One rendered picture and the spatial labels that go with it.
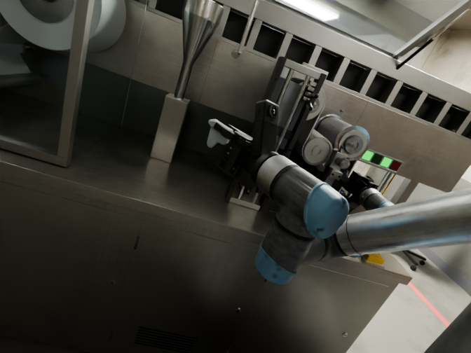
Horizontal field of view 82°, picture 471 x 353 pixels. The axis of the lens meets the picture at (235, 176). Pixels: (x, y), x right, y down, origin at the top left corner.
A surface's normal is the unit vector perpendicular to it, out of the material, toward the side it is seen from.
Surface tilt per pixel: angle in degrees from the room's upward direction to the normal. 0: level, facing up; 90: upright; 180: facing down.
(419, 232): 104
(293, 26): 90
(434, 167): 90
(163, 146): 90
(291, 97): 90
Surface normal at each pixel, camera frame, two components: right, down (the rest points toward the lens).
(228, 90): 0.05, 0.40
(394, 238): -0.64, 0.33
